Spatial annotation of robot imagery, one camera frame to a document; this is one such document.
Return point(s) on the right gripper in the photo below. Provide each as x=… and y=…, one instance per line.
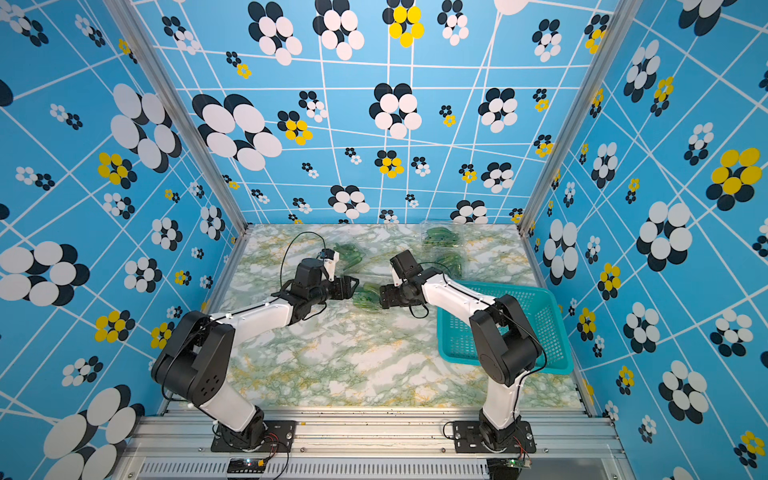
x=388, y=298

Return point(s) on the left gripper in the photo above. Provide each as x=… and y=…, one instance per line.
x=342, y=289

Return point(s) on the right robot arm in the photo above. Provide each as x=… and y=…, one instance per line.
x=505, y=343

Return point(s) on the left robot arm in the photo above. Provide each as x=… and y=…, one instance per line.
x=195, y=361

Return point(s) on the right circuit board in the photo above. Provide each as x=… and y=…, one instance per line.
x=507, y=469

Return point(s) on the circuit board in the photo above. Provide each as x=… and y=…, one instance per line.
x=507, y=469
x=246, y=467

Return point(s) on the left circuit board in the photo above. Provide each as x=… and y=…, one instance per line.
x=246, y=467

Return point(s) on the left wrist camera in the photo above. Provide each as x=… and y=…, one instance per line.
x=329, y=258

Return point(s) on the aluminium front rail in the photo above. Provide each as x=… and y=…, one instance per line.
x=376, y=443

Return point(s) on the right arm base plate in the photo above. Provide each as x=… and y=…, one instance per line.
x=479, y=437

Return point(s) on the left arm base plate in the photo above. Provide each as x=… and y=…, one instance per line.
x=263, y=437

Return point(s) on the left frame post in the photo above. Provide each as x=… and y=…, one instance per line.
x=129, y=25

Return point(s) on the frame post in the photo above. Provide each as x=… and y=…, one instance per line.
x=621, y=21
x=129, y=25

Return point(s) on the right frame post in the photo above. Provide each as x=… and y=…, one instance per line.
x=621, y=21

